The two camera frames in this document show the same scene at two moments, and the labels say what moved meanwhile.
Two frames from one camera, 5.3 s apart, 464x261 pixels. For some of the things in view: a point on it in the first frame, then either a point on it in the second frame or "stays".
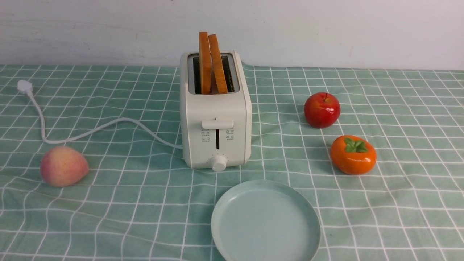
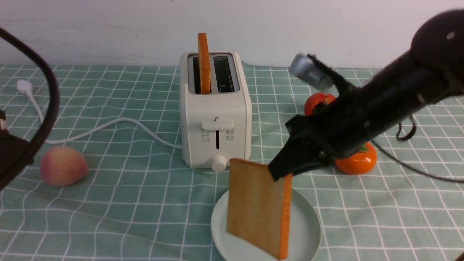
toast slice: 205,65 stays
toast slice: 217,64 to 259,207
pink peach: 62,166 stays
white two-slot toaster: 216,110 stays
